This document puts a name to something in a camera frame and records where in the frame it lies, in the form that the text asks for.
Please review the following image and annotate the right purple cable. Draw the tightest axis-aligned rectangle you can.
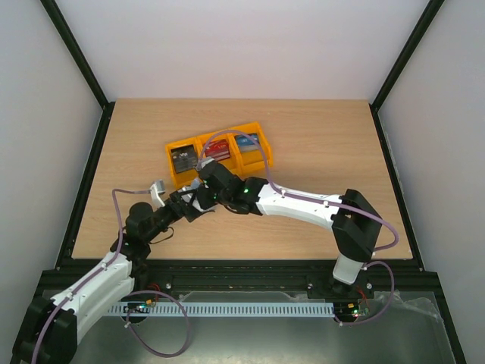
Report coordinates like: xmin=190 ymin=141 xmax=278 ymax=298
xmin=196 ymin=130 xmax=399 ymax=326

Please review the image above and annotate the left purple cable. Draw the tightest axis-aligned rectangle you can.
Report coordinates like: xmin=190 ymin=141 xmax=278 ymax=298
xmin=30 ymin=188 xmax=152 ymax=364

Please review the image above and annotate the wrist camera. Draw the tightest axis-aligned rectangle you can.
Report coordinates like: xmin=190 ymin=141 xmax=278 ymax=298
xmin=196 ymin=157 xmax=214 ymax=172
xmin=149 ymin=180 xmax=166 ymax=209

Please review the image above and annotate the black VIP card stack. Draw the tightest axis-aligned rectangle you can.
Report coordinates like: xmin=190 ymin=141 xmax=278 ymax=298
xmin=171 ymin=145 xmax=198 ymax=174

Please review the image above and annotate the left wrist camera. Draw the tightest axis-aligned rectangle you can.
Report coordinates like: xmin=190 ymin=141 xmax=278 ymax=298
xmin=149 ymin=180 xmax=166 ymax=209

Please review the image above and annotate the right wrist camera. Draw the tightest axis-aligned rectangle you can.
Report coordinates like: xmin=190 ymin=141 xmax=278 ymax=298
xmin=196 ymin=157 xmax=214 ymax=172

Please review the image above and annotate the black aluminium frame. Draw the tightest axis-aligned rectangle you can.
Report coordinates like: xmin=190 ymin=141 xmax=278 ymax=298
xmin=34 ymin=1 xmax=465 ymax=363

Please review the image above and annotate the blue card stack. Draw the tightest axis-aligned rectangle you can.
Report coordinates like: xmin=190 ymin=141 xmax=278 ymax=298
xmin=234 ymin=133 xmax=260 ymax=152

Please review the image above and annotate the orange plastic sorting bin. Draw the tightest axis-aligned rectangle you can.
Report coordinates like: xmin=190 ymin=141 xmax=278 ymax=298
xmin=165 ymin=122 xmax=273 ymax=189

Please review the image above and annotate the red card stack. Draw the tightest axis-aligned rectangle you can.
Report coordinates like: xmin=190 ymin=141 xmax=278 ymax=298
xmin=204 ymin=139 xmax=231 ymax=162

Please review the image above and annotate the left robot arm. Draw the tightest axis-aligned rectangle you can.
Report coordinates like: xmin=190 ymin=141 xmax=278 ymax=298
xmin=12 ymin=190 xmax=200 ymax=363

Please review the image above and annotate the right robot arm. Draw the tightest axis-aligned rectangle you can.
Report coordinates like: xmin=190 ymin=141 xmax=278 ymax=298
xmin=196 ymin=158 xmax=382 ymax=297

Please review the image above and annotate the white slotted cable duct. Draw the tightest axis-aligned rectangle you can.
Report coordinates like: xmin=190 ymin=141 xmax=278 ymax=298
xmin=105 ymin=302 xmax=334 ymax=318

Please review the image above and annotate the purple cable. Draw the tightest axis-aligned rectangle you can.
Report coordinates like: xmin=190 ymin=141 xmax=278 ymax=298
xmin=30 ymin=188 xmax=152 ymax=364
xmin=196 ymin=130 xmax=399 ymax=326

